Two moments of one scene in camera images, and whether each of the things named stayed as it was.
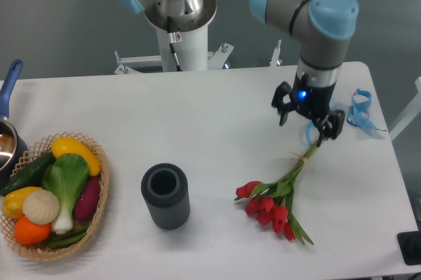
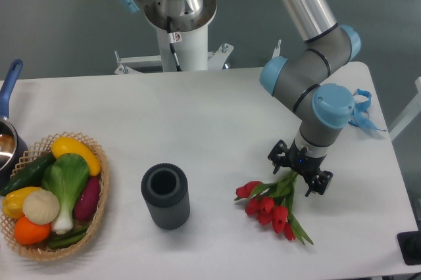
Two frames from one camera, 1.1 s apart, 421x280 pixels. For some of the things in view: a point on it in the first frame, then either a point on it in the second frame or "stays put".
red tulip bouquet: x=271 y=203 stays put
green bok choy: x=66 y=176 stays put
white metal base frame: x=215 y=60 stays put
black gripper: x=312 y=101 -> x=304 y=164
